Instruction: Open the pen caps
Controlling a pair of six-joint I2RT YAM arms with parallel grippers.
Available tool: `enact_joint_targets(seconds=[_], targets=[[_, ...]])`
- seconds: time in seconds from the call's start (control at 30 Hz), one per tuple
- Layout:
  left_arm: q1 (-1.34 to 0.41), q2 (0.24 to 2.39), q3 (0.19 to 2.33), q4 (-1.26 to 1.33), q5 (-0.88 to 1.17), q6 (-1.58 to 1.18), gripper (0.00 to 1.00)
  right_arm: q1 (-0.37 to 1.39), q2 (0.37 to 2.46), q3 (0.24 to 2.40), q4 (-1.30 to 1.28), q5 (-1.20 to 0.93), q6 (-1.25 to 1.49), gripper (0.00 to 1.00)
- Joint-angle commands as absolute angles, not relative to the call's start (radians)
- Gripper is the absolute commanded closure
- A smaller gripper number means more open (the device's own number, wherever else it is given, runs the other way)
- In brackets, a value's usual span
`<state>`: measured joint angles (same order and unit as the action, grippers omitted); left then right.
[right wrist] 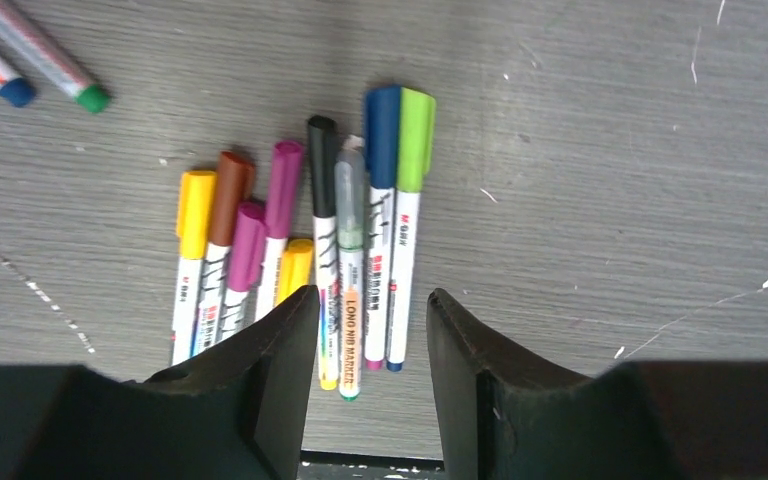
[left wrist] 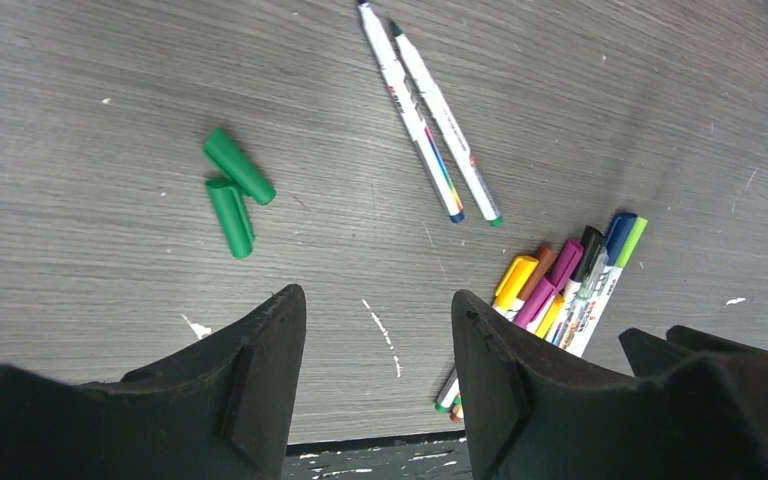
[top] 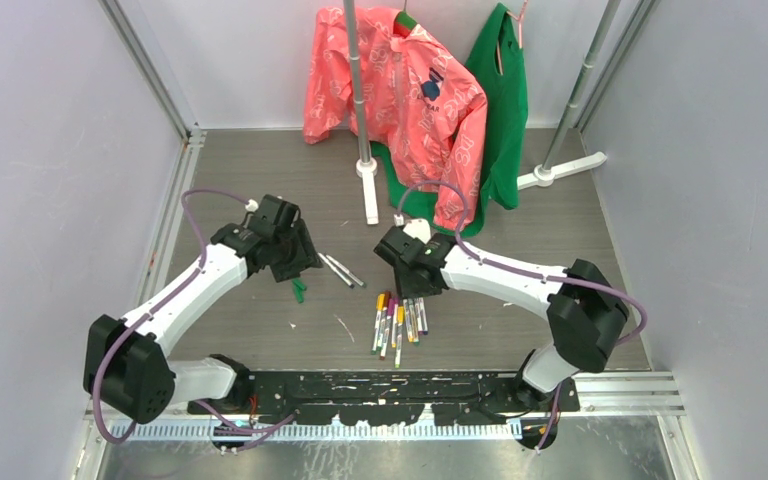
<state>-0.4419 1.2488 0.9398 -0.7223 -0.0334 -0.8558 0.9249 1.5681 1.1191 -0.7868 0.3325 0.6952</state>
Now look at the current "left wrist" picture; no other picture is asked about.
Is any lower magenta cap marker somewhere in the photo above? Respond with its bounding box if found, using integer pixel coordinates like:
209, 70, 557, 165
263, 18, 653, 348
513, 277, 555, 329

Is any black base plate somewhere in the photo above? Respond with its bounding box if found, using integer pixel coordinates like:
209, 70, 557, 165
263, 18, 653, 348
282, 430, 472, 480

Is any upper magenta cap marker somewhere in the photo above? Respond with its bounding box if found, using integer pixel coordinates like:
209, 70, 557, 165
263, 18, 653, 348
544, 238, 583, 296

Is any green clip pen cap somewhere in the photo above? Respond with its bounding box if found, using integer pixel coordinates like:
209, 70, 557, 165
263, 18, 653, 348
205, 177, 255, 259

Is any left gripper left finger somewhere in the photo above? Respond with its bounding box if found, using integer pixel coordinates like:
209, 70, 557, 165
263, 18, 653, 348
0, 284, 306, 479

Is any green clip cap marker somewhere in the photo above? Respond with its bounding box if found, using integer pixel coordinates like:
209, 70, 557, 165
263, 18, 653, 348
356, 0, 464, 223

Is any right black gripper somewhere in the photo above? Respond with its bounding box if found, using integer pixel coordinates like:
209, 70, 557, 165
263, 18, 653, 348
619, 325, 768, 479

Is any blue cap marker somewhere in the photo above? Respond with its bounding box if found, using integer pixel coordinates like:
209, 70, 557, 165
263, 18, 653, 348
558, 212, 638, 350

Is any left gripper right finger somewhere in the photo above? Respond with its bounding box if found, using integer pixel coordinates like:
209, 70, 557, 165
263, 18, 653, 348
451, 290, 676, 479

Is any clear cap marker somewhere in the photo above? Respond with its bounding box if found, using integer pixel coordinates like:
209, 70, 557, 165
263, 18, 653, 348
433, 248, 611, 413

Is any lime cap marker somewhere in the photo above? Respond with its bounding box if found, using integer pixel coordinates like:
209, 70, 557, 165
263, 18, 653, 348
565, 214, 648, 357

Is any black cap marker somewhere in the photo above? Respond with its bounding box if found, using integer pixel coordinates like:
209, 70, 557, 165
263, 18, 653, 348
545, 225, 605, 346

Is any green plain pen cap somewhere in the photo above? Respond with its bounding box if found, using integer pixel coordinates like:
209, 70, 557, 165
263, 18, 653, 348
202, 127, 276, 205

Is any yellow clip cap marker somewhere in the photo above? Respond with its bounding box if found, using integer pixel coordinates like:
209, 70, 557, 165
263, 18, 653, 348
492, 256, 539, 320

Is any brown cap marker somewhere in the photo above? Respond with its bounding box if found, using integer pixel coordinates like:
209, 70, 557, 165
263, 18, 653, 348
520, 243, 557, 304

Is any magenta cap marker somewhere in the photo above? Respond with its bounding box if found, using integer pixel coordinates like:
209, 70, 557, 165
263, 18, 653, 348
544, 238, 583, 296
513, 277, 555, 329

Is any short yellow cap marker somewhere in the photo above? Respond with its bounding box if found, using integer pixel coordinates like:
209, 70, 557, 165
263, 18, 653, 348
535, 295, 565, 339

